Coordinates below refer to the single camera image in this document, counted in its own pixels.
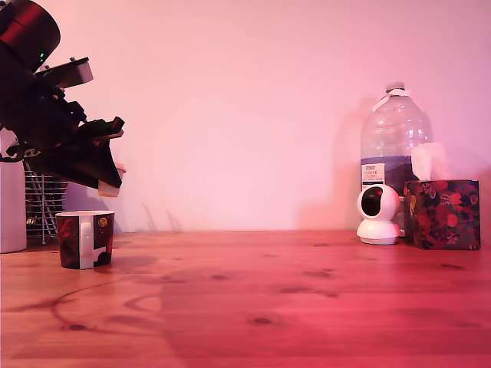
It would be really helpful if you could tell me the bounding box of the pale coffee capsule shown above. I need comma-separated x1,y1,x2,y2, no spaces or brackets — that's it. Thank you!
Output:
97,162,128,199

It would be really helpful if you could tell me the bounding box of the dark patterned coffee mug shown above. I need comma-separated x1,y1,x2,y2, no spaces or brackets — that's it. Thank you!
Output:
55,210,116,270

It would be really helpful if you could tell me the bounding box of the tall white bottle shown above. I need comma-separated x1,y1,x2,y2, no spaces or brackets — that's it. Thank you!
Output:
0,128,28,255

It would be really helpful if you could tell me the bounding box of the large clear water bottle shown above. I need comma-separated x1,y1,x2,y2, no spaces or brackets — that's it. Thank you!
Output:
359,80,435,232

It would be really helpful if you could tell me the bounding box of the white tissue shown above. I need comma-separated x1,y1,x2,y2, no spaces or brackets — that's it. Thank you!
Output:
410,141,448,182

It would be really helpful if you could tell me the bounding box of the floral tissue box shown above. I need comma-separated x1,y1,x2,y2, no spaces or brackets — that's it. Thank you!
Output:
403,179,482,251

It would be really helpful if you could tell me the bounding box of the black cable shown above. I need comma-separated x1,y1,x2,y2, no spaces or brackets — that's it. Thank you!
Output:
0,144,42,163

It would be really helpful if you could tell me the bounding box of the metal wire basket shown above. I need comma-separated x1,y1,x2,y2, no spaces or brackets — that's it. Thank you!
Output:
24,168,67,245

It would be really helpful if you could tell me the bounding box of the small white round camera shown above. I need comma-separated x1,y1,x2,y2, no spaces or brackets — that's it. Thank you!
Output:
355,185,404,246

